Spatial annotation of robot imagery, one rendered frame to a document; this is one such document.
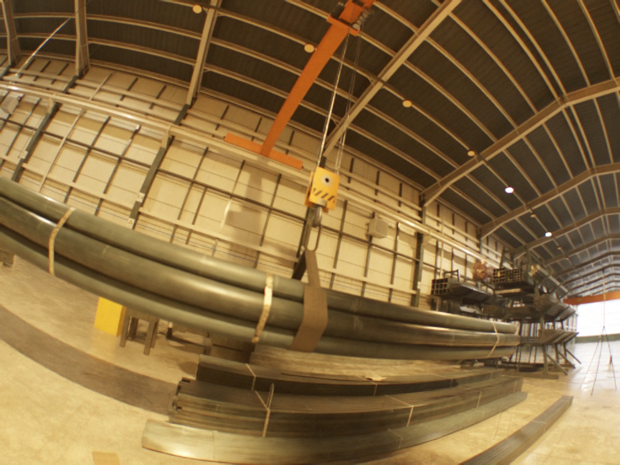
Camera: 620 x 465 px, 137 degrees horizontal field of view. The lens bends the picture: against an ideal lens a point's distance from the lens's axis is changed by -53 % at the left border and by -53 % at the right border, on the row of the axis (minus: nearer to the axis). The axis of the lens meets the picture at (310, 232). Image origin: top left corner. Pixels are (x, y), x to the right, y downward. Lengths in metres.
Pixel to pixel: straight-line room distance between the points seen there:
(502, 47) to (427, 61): 2.89
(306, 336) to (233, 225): 7.84
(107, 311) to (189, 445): 3.30
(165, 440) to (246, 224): 8.11
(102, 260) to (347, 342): 1.52
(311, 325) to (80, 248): 1.36
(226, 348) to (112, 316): 2.05
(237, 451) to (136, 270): 1.39
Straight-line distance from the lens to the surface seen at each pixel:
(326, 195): 1.96
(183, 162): 9.90
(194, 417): 2.16
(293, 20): 9.23
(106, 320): 4.89
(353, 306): 1.71
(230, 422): 2.19
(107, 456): 1.89
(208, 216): 9.15
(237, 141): 9.56
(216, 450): 2.04
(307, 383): 2.96
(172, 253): 1.47
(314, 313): 1.50
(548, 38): 10.85
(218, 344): 4.29
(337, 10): 5.14
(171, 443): 2.02
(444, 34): 9.56
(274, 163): 9.52
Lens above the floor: 1.25
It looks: 18 degrees up
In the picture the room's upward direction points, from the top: 12 degrees clockwise
